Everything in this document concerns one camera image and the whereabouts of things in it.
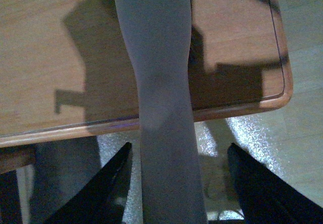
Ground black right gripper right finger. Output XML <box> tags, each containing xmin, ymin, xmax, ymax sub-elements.
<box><xmin>228</xmin><ymin>143</ymin><xmax>322</xmax><ymax>223</ymax></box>

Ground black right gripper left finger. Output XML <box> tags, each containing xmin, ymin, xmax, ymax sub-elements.
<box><xmin>46</xmin><ymin>142</ymin><xmax>133</xmax><ymax>223</ymax></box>

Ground beige hand brush black bristles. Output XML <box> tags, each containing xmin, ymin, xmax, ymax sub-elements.
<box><xmin>115</xmin><ymin>0</ymin><xmax>207</xmax><ymax>223</ymax></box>

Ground wooden nightstand cabinet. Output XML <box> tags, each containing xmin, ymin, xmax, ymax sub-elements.
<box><xmin>1</xmin><ymin>0</ymin><xmax>293</xmax><ymax>173</ymax></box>

